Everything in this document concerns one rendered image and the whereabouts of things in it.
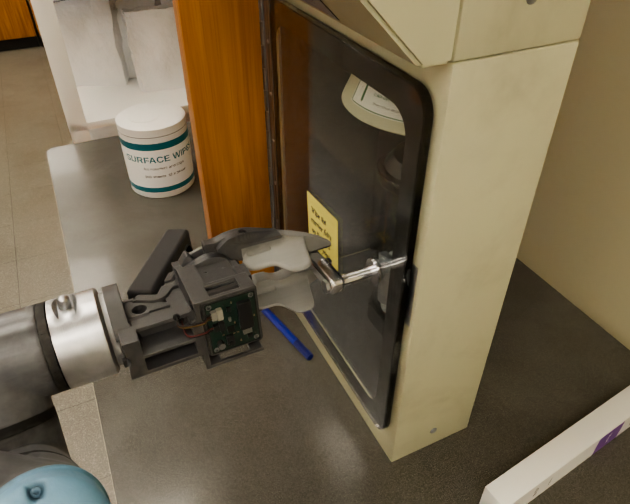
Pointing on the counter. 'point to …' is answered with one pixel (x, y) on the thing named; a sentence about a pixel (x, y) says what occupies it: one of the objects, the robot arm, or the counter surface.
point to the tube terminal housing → (471, 200)
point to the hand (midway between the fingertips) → (315, 252)
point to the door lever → (333, 282)
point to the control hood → (404, 26)
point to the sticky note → (321, 222)
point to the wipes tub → (156, 148)
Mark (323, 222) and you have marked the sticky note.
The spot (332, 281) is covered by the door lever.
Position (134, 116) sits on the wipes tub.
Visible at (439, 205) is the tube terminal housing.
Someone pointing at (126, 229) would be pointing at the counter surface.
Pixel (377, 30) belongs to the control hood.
